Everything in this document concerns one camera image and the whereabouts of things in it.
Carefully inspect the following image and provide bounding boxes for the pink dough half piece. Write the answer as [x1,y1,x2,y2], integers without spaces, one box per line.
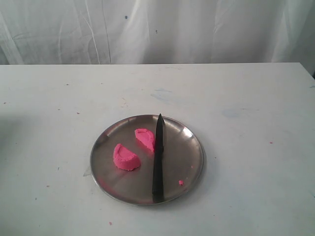
[134,128,155,153]

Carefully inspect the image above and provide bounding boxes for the white backdrop curtain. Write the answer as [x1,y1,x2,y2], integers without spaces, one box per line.
[0,0,315,67]

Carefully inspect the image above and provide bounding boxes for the round stainless steel plate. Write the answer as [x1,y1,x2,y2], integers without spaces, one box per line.
[90,115,206,206]

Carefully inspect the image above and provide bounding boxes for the black knife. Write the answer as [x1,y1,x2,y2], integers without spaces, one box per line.
[152,114,164,203]

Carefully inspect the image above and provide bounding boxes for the pink dough lump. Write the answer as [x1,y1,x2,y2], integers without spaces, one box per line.
[113,144,141,171]

